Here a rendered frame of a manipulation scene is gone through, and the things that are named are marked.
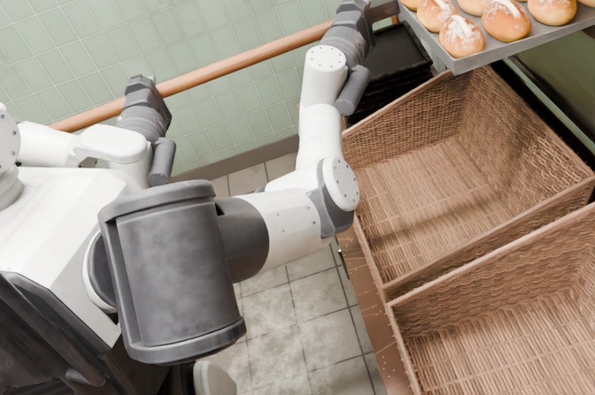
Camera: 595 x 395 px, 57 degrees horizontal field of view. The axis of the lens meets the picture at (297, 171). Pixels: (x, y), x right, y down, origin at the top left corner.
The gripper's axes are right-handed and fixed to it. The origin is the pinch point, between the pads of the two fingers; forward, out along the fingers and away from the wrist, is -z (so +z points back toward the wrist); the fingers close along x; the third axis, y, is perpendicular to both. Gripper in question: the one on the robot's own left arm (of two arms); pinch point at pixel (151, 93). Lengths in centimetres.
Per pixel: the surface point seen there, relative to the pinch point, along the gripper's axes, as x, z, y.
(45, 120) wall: 56, -111, -99
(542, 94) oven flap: 26, -1, 76
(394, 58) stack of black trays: 40, -53, 51
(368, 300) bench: 62, 14, 29
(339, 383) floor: 120, 3, 9
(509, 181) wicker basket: 56, -8, 70
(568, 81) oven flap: 22, 2, 80
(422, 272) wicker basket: 46, 22, 43
